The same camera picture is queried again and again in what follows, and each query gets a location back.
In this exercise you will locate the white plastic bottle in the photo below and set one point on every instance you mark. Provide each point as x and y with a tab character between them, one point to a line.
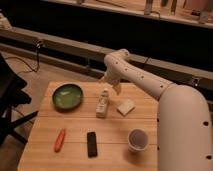
103	101

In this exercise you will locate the orange carrot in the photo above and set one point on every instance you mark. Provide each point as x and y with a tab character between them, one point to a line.
59	140

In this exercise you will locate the black rectangular remote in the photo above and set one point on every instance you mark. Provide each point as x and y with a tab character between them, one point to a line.
91	144

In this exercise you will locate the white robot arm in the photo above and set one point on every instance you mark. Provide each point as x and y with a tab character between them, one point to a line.
184	126

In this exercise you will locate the green round bowl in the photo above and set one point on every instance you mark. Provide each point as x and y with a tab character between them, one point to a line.
67	97

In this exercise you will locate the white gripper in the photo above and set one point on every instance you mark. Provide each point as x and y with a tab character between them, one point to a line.
117	88

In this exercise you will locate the white sponge block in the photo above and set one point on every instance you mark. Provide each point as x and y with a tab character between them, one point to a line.
126	106

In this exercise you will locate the white paper cup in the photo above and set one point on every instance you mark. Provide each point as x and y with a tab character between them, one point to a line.
137	140

